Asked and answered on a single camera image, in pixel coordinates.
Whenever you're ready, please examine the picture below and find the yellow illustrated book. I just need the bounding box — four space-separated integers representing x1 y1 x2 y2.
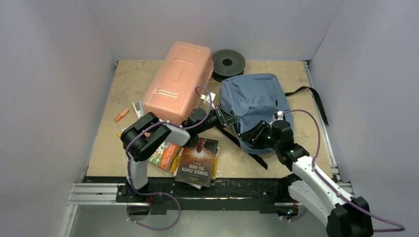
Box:
170 147 220 190

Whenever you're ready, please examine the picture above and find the orange green Treehouse book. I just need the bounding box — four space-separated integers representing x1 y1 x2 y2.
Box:
148 142 180 171

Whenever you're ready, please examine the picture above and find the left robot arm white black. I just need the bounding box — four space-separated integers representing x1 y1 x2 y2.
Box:
120 106 240 202

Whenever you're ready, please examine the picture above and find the blue backpack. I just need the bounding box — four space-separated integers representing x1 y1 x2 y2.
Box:
219 74 309 169

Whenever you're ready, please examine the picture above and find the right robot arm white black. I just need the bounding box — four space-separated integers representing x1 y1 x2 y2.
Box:
239 120 374 237

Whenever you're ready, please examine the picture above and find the black filament spool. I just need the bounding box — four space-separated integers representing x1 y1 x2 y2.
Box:
211 49 246 82

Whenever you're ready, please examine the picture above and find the pink translucent plastic box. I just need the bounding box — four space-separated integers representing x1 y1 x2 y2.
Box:
142 41 213 125

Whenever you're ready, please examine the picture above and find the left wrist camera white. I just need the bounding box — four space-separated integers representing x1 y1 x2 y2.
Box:
200 92 216 107

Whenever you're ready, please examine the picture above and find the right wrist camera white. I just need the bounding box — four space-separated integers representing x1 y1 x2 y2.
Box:
273 111 285 120

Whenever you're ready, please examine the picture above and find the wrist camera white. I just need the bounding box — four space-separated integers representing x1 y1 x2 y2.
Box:
273 111 285 120
200 92 216 107

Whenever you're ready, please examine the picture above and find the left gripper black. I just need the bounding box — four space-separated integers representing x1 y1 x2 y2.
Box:
196 105 240 134

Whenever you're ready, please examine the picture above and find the aluminium frame rail right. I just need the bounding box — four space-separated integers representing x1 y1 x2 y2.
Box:
301 60 354 197

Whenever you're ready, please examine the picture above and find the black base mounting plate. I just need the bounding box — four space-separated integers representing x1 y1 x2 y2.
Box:
83 176 303 218

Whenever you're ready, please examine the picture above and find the aluminium frame rail front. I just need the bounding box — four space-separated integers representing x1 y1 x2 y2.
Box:
67 183 123 205

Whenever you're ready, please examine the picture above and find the aluminium frame rail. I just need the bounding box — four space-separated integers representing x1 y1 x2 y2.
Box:
301 60 354 197
67 183 123 205

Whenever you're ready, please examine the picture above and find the dark Three Days To See book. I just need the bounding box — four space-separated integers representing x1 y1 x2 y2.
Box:
175 138 218 188

